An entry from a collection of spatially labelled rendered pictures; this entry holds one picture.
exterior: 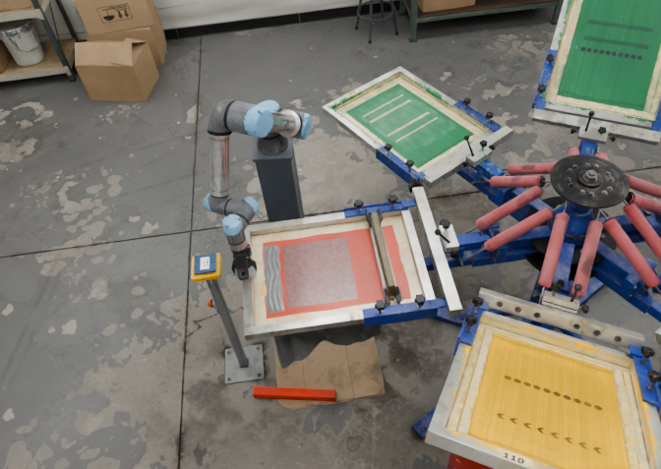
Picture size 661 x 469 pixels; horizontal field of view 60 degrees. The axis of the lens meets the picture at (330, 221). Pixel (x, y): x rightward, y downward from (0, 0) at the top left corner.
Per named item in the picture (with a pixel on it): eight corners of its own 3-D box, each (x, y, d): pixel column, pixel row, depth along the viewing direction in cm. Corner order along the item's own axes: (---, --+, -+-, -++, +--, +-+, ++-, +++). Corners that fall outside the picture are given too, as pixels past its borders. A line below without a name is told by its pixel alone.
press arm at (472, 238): (442, 254, 247) (443, 247, 244) (438, 243, 251) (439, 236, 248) (481, 249, 248) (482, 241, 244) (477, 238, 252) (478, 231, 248)
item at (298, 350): (284, 370, 267) (271, 322, 235) (284, 363, 270) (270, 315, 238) (382, 355, 269) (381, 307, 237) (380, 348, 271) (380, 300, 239)
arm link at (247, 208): (235, 192, 235) (221, 210, 229) (259, 198, 232) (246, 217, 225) (238, 205, 241) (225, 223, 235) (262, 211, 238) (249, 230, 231)
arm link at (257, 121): (287, 108, 261) (226, 98, 210) (317, 115, 256) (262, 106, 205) (282, 134, 263) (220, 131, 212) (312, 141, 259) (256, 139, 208)
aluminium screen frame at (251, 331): (245, 340, 231) (244, 335, 228) (243, 231, 269) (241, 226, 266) (437, 313, 233) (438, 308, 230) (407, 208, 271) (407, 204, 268)
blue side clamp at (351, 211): (345, 225, 269) (344, 215, 263) (343, 217, 272) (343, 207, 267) (408, 216, 270) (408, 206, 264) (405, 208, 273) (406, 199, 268)
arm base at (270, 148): (258, 136, 276) (255, 119, 268) (289, 134, 275) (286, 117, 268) (256, 156, 266) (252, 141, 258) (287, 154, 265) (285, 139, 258)
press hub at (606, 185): (504, 379, 312) (563, 215, 211) (483, 318, 338) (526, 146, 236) (573, 369, 313) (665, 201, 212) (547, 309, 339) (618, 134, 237)
